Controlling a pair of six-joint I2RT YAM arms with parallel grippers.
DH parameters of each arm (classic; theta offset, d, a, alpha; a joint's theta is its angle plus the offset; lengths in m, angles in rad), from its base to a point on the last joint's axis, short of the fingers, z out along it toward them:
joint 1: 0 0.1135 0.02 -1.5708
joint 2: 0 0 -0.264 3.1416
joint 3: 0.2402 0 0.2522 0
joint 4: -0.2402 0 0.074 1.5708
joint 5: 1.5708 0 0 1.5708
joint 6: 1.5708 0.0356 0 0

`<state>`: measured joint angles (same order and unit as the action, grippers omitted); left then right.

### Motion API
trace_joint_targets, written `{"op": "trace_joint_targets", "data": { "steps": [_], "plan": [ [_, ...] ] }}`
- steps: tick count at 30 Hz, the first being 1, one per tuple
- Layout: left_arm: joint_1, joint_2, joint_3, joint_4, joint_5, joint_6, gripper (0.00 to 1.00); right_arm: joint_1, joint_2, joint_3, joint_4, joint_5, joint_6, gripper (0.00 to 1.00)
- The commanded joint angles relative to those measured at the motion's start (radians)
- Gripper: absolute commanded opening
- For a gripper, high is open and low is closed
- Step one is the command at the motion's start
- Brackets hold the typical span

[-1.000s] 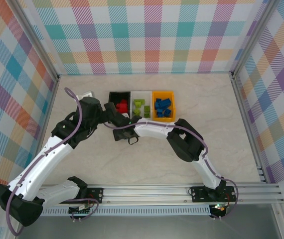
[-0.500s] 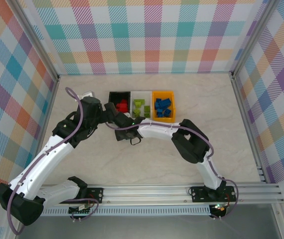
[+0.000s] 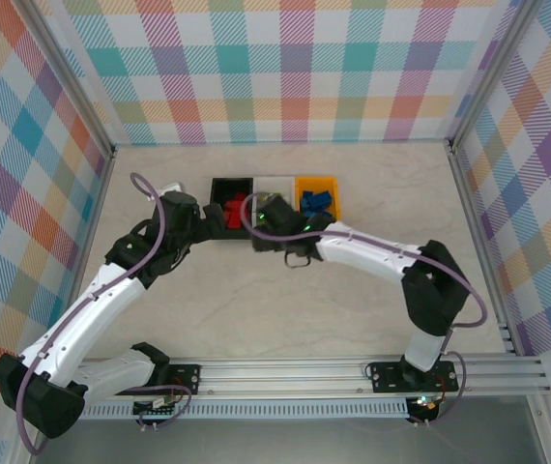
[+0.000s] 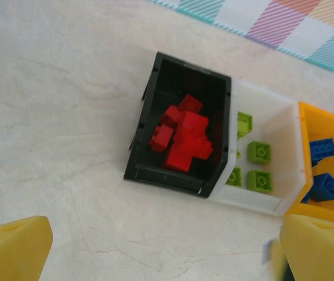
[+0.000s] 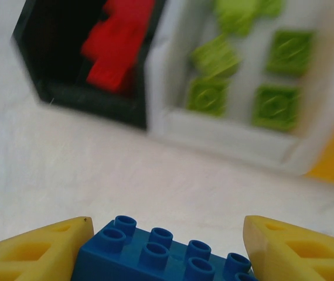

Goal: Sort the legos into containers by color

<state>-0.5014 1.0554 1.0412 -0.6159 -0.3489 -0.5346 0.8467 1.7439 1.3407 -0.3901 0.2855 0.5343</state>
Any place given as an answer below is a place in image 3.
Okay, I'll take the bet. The black plastic bin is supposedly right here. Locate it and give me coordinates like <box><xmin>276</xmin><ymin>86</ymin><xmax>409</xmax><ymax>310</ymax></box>
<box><xmin>209</xmin><ymin>177</ymin><xmax>257</xmax><ymax>242</ymax></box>

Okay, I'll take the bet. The white plastic bin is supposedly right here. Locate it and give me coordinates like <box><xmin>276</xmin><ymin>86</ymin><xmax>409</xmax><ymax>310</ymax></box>
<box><xmin>253</xmin><ymin>176</ymin><xmax>299</xmax><ymax>214</ymax></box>

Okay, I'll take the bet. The orange plastic bin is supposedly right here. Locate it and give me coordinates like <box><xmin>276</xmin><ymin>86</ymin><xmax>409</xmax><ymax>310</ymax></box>
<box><xmin>294</xmin><ymin>176</ymin><xmax>343</xmax><ymax>221</ymax></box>

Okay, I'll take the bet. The black controller board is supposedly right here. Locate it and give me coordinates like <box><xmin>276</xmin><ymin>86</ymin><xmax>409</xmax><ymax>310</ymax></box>
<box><xmin>409</xmin><ymin>395</ymin><xmax>444</xmax><ymax>422</ymax></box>
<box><xmin>133</xmin><ymin>396</ymin><xmax>180</xmax><ymax>420</ymax></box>

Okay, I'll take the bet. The grey metal panel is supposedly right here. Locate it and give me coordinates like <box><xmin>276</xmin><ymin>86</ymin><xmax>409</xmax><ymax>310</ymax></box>
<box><xmin>28</xmin><ymin>419</ymin><xmax>547</xmax><ymax>464</ymax></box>

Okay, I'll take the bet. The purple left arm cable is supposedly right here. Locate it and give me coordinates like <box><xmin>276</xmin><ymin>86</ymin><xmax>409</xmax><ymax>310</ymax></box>
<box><xmin>14</xmin><ymin>172</ymin><xmax>193</xmax><ymax>456</ymax></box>

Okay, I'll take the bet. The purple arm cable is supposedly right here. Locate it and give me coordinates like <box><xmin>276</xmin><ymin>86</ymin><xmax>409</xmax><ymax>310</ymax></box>
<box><xmin>241</xmin><ymin>191</ymin><xmax>491</xmax><ymax>427</ymax></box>
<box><xmin>14</xmin><ymin>172</ymin><xmax>193</xmax><ymax>456</ymax></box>

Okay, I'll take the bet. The aluminium side rail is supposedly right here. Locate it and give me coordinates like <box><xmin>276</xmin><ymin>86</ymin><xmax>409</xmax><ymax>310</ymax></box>
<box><xmin>50</xmin><ymin>147</ymin><xmax>117</xmax><ymax>363</ymax></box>
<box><xmin>448</xmin><ymin>138</ymin><xmax>521</xmax><ymax>357</ymax></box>

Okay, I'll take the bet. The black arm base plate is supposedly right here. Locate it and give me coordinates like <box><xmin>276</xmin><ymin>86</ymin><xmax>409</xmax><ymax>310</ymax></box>
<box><xmin>113</xmin><ymin>362</ymin><xmax>202</xmax><ymax>396</ymax></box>
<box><xmin>369</xmin><ymin>360</ymin><xmax>460</xmax><ymax>393</ymax></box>

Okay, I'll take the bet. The aluminium mounting rail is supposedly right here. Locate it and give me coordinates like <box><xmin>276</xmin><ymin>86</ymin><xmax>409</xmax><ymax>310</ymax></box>
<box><xmin>18</xmin><ymin>355</ymin><xmax>547</xmax><ymax>400</ymax></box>

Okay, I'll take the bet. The aluminium frame post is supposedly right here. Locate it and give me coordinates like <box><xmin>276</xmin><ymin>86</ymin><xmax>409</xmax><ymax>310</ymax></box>
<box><xmin>22</xmin><ymin>0</ymin><xmax>116</xmax><ymax>159</ymax></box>
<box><xmin>448</xmin><ymin>0</ymin><xmax>546</xmax><ymax>149</ymax></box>

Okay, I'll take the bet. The grey slotted cable duct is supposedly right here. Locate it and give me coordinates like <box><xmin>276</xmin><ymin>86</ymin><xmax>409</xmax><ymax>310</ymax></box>
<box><xmin>43</xmin><ymin>403</ymin><xmax>410</xmax><ymax>421</ymax></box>

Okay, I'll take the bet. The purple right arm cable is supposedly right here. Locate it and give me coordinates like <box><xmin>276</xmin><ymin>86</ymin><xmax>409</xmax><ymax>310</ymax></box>
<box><xmin>241</xmin><ymin>191</ymin><xmax>491</xmax><ymax>427</ymax></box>

